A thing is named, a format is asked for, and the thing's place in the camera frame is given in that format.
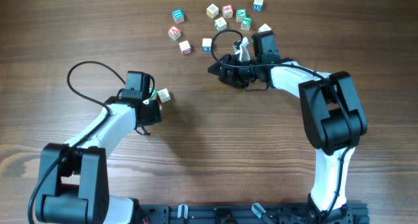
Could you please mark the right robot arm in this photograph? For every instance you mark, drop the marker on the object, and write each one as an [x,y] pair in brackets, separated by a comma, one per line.
[332,113]

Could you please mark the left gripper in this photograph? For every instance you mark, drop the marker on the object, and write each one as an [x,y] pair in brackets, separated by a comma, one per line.
[154,111]

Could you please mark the plain block blue side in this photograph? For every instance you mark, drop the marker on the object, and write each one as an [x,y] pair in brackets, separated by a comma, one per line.
[206,44]

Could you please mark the plain block far right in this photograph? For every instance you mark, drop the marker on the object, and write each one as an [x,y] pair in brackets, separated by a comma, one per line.
[264,28]

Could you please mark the plain block yellow side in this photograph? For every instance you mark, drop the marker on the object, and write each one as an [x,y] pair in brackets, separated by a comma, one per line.
[164,95]

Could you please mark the yellow-top wooden block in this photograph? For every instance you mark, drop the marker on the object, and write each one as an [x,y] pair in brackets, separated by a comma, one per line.
[212,11]

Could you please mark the green V wooden block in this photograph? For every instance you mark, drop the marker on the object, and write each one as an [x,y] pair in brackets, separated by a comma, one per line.
[240,14]

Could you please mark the green Z wooden block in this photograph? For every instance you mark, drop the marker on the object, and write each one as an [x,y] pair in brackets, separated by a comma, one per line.
[153,94]

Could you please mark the blue-top wooden block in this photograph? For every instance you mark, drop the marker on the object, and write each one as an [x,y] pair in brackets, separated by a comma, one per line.
[178,16]

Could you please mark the block blue C side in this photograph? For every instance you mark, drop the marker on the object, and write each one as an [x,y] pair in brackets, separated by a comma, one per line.
[258,5]

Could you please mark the red A wooden block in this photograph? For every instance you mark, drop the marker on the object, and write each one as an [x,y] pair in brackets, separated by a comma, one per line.
[174,32]

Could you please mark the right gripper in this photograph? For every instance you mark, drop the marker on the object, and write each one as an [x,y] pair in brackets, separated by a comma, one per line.
[229,72]

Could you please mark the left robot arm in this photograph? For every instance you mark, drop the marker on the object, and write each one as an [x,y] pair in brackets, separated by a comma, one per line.
[73,177]

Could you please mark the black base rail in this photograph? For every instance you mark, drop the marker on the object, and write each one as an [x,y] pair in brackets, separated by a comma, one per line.
[283,213]

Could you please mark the red 9 wooden block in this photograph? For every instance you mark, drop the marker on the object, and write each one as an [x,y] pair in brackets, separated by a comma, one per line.
[227,11]

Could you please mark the plain block red side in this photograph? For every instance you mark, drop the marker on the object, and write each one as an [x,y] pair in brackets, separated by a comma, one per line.
[185,47]

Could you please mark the green F wooden block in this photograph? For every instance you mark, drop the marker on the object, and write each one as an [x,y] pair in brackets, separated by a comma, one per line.
[246,24]

